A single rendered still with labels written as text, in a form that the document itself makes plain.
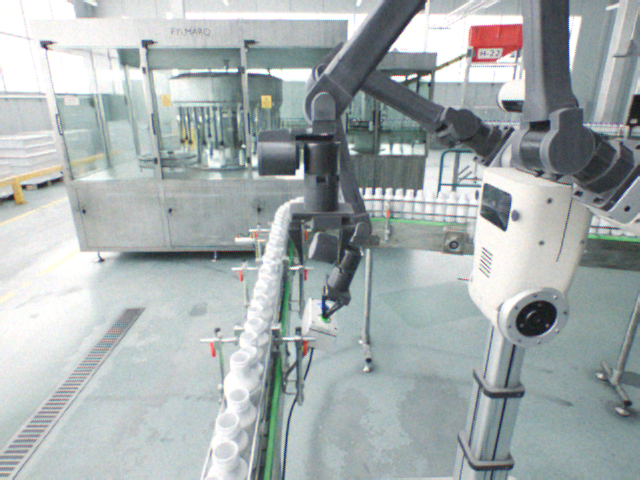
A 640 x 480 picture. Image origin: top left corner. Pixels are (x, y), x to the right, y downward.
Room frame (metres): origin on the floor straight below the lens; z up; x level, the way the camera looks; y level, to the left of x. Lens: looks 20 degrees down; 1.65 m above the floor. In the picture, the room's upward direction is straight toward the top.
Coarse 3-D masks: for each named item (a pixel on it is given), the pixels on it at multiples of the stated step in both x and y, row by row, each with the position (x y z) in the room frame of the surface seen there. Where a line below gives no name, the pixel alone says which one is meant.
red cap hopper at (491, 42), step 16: (480, 32) 6.81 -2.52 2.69; (496, 32) 6.76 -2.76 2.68; (512, 32) 6.70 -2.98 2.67; (480, 48) 6.83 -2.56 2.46; (496, 48) 6.76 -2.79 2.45; (512, 48) 6.70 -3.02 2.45; (480, 64) 6.81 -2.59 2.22; (496, 64) 6.76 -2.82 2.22; (512, 64) 7.23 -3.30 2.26; (464, 80) 7.44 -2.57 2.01; (464, 96) 6.86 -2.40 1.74; (496, 112) 7.31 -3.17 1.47; (464, 176) 6.82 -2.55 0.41
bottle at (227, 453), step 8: (216, 448) 0.44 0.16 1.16; (224, 448) 0.45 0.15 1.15; (232, 448) 0.45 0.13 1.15; (216, 456) 0.44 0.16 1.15; (224, 456) 0.45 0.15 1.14; (232, 456) 0.42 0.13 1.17; (216, 464) 0.42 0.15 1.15; (224, 464) 0.42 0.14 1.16; (232, 464) 0.42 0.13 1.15; (240, 464) 0.44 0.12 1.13; (216, 472) 0.42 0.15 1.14; (224, 472) 0.42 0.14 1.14; (232, 472) 0.42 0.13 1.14; (240, 472) 0.43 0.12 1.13; (248, 472) 0.44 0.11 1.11
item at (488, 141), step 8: (480, 128) 1.07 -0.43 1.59; (488, 128) 1.07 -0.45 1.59; (496, 128) 1.08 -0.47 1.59; (504, 128) 1.08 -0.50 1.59; (512, 128) 1.06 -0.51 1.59; (472, 136) 1.07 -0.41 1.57; (480, 136) 1.06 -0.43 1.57; (488, 136) 1.06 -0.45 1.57; (496, 136) 1.06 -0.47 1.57; (504, 136) 1.06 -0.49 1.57; (472, 144) 1.08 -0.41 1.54; (480, 144) 1.07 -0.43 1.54; (488, 144) 1.06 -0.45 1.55; (496, 144) 1.06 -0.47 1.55; (504, 144) 1.06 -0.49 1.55; (480, 152) 1.08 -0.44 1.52; (488, 152) 1.07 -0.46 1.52; (496, 152) 1.06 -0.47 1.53; (472, 160) 1.13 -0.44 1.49; (480, 160) 1.09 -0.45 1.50; (488, 160) 1.05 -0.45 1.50
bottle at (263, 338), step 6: (252, 318) 0.81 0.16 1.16; (258, 318) 0.81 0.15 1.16; (252, 324) 0.81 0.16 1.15; (258, 324) 0.81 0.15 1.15; (252, 330) 0.78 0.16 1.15; (258, 330) 0.78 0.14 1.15; (258, 336) 0.78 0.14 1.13; (264, 336) 0.79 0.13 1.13; (258, 342) 0.77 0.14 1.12; (264, 342) 0.78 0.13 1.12; (264, 348) 0.78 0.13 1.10; (264, 354) 0.77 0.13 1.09; (264, 360) 0.77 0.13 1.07; (264, 366) 0.77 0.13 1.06
